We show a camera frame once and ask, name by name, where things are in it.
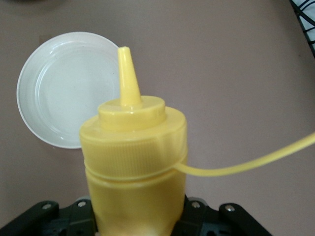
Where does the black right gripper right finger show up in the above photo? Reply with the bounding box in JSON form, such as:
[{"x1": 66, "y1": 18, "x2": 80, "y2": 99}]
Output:
[{"x1": 172, "y1": 195, "x2": 272, "y2": 236}]

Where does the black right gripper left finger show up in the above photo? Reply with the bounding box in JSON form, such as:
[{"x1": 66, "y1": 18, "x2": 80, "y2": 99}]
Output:
[{"x1": 0, "y1": 196, "x2": 99, "y2": 236}]

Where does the yellow squeeze bottle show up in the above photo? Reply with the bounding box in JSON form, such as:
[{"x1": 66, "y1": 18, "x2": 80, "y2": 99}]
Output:
[{"x1": 79, "y1": 46, "x2": 315, "y2": 236}]

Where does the beige plate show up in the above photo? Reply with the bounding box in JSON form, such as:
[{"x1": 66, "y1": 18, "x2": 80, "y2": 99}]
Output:
[{"x1": 16, "y1": 31, "x2": 124, "y2": 149}]

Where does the black cable tangle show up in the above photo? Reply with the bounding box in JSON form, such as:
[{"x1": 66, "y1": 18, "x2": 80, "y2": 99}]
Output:
[{"x1": 288, "y1": 0, "x2": 315, "y2": 59}]

